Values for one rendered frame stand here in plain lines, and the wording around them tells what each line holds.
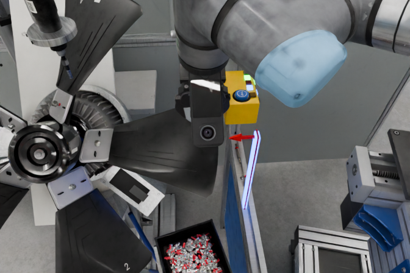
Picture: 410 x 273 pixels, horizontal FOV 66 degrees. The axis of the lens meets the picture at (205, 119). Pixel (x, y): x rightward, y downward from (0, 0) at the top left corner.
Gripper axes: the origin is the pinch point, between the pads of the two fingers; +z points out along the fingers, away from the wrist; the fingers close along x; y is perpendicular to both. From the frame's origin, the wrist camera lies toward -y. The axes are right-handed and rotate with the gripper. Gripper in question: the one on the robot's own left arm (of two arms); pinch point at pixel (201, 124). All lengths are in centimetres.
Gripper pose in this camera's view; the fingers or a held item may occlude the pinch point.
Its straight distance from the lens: 59.6
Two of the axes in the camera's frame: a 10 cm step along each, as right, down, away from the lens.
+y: -0.4, -9.0, 4.3
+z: -0.3, 4.3, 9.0
